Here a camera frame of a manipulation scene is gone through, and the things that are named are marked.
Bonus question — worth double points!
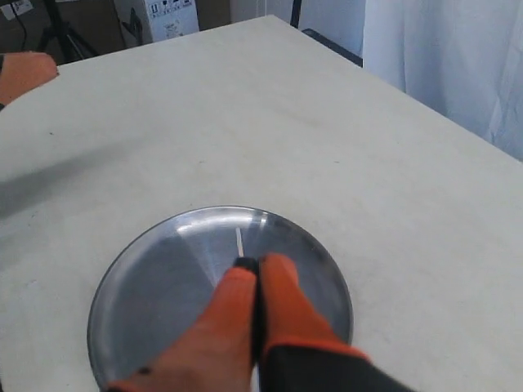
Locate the black frame behind table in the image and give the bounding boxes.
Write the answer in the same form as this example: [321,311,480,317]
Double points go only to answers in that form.
[289,0,364,69]

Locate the round stainless steel plate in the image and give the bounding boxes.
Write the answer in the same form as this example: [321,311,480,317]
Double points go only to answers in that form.
[87,206,354,387]

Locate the black tripod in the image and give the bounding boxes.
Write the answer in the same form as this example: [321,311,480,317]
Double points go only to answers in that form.
[37,0,100,64]

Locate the white backdrop curtain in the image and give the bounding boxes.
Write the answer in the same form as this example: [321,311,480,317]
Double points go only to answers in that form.
[361,0,523,163]

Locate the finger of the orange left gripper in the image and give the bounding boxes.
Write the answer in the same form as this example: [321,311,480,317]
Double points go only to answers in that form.
[0,51,57,107]

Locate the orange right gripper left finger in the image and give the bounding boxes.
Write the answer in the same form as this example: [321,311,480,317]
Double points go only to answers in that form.
[106,257,258,391]

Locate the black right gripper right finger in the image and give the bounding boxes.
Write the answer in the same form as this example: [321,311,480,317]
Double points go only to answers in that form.
[259,253,411,391]

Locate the white cardboard box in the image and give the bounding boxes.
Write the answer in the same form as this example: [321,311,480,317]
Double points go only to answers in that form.
[114,0,199,47]

